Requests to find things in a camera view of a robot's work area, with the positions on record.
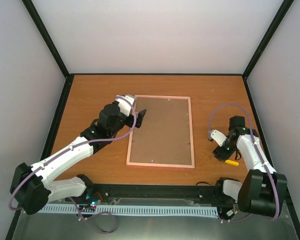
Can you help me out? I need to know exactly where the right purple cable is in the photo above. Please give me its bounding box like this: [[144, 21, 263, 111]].
[[207, 102, 281, 223]]

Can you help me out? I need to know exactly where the purple cable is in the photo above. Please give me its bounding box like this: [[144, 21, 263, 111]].
[[207, 102, 281, 223], [7, 94, 137, 211]]

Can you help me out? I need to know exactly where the left black corner post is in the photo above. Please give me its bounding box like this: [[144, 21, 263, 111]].
[[21, 0, 70, 79]]

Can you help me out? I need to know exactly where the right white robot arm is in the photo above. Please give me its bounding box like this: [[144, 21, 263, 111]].
[[209, 115, 288, 220]]

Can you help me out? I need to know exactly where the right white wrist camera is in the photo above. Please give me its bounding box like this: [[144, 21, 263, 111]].
[[208, 129, 227, 147]]

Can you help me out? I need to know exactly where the pink picture frame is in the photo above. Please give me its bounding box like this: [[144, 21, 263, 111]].
[[126, 95, 195, 169]]

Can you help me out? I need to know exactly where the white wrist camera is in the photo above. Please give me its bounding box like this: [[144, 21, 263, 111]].
[[115, 94, 137, 117], [208, 129, 227, 147]]

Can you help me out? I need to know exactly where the light blue cable duct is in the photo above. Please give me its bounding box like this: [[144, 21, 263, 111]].
[[39, 203, 219, 219]]

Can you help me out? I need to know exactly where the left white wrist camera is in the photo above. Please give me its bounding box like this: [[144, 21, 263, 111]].
[[115, 94, 137, 117]]

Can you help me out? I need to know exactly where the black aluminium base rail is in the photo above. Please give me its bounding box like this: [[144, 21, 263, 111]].
[[74, 184, 235, 206]]

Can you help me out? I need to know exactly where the yellow handled screwdriver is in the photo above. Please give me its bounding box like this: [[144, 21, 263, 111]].
[[208, 155, 240, 167]]

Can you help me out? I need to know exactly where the black corner post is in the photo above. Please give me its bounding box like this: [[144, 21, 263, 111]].
[[242, 0, 294, 81], [21, 0, 70, 79]]

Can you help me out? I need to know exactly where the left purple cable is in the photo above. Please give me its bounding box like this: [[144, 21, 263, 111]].
[[7, 94, 137, 211]]

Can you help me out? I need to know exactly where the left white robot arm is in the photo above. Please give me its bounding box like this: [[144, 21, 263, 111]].
[[9, 100, 147, 215]]

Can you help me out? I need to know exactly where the right black corner post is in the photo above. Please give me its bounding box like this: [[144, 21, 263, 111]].
[[242, 0, 294, 81]]

